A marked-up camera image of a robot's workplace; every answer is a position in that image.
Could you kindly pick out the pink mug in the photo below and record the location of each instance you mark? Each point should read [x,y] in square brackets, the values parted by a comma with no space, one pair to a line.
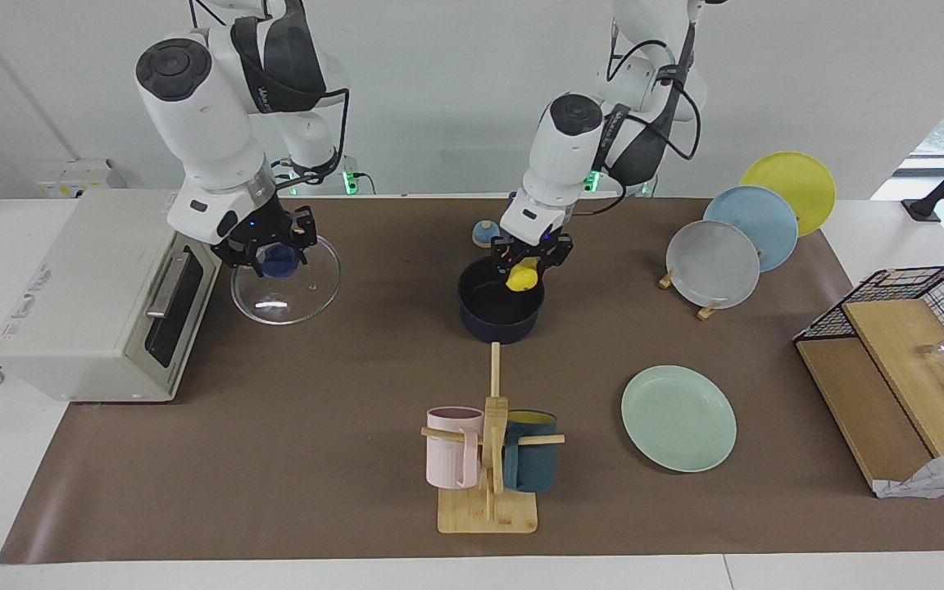
[449,459]

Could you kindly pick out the yellow plate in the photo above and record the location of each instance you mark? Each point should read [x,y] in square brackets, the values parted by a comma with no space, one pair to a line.
[800,180]

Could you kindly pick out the glass lid with blue knob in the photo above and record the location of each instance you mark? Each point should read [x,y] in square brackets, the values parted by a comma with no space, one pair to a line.
[288,295]

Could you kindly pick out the white patterned cloth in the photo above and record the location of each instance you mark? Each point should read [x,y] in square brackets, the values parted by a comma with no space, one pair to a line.
[943,475]

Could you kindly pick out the light green plate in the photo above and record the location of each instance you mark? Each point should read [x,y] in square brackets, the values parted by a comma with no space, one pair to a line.
[677,418]

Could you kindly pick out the small blue round timer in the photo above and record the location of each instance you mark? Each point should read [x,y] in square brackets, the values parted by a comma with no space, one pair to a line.
[484,236]

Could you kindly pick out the brown table mat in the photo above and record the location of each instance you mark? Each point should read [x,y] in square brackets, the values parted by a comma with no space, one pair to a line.
[316,426]

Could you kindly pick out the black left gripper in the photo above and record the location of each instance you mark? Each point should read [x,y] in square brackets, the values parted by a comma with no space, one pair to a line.
[533,239]

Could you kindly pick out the white wall socket box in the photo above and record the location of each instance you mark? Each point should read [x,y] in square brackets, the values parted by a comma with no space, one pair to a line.
[74,176]

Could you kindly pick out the light blue plate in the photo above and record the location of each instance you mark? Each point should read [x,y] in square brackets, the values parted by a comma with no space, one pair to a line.
[763,217]

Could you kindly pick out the yellow lemon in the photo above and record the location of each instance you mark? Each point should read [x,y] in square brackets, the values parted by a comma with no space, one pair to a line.
[523,279]

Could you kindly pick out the dark teal mug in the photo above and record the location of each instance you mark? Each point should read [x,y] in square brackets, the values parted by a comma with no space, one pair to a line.
[531,467]

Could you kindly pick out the wooden plate rack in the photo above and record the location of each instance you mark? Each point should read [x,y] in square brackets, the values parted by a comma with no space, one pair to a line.
[710,310]

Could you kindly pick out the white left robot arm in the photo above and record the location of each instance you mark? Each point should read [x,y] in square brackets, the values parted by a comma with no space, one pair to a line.
[562,156]

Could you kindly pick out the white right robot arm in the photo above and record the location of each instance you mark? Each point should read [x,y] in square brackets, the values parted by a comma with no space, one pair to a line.
[210,123]

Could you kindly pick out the grey plate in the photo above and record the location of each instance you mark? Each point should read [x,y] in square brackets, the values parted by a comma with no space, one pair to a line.
[714,264]

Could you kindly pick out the beige toaster oven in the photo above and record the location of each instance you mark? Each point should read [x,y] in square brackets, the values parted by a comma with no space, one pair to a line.
[87,311]

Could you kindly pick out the light wooden board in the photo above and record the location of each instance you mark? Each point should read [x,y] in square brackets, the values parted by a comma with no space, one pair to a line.
[906,360]

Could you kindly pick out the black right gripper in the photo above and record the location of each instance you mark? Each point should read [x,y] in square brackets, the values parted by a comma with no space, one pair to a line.
[263,225]

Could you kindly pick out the wooden mug tree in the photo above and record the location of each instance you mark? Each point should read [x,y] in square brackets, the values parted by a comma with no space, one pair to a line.
[488,512]

